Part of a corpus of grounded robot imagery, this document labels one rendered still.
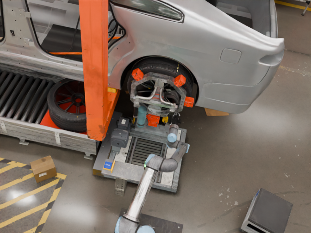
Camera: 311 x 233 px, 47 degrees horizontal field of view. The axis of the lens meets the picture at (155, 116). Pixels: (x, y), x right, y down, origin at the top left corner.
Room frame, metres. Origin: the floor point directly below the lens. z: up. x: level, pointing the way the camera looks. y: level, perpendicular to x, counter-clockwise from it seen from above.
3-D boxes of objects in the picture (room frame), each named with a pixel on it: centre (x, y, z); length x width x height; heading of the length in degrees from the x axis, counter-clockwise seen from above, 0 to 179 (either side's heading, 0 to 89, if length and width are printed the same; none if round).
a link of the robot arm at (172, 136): (2.15, -0.20, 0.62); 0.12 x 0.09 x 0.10; 177
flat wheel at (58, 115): (2.54, 0.87, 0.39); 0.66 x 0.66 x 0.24
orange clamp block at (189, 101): (2.41, -0.30, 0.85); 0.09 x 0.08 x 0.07; 87
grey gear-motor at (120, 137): (2.35, 0.33, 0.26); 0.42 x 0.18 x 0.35; 177
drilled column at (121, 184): (1.76, 0.23, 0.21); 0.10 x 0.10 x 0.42; 87
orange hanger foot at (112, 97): (2.42, 0.52, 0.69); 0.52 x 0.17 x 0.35; 177
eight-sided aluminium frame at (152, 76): (2.42, 0.01, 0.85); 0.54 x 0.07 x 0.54; 87
